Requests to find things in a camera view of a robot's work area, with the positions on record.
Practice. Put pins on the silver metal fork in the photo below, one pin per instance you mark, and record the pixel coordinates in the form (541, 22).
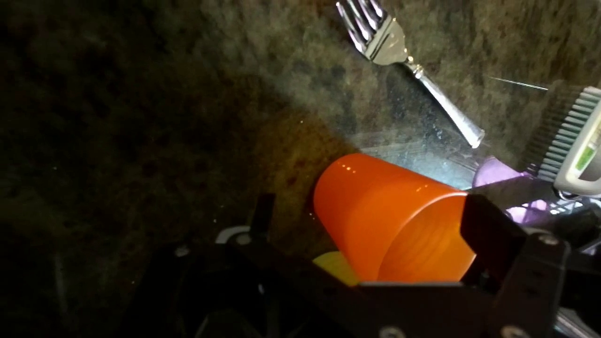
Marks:
(387, 44)

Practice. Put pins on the purple plastic cup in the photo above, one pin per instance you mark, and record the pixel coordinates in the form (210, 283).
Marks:
(494, 172)

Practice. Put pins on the orange plastic cup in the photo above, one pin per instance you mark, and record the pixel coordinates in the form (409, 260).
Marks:
(375, 208)

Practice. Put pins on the grey ridged device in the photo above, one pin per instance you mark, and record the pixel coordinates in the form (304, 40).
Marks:
(573, 134)

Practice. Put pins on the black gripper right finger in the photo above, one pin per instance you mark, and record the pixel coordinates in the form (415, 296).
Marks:
(490, 228)

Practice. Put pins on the yellow plastic object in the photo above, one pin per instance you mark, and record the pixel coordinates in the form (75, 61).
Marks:
(334, 266)

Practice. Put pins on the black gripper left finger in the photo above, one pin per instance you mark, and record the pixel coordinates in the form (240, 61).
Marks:
(263, 217)

